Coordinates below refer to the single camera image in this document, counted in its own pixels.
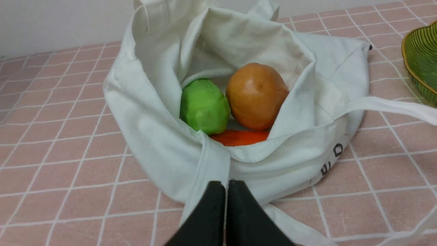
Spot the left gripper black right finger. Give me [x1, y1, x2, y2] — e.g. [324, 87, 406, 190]
[225, 180, 296, 246]

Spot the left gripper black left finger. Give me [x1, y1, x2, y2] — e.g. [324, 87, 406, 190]
[165, 181, 225, 246]

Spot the white cloth tote bag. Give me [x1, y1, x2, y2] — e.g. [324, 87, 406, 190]
[103, 0, 436, 246]

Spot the orange carrot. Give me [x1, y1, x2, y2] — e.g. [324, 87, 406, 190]
[209, 129, 270, 147]

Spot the green cabbage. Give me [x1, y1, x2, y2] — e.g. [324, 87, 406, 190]
[180, 79, 231, 135]

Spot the pink checked tablecloth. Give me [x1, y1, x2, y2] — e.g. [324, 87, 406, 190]
[0, 0, 437, 246]

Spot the green glass plate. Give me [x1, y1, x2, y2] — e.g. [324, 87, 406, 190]
[401, 21, 437, 107]

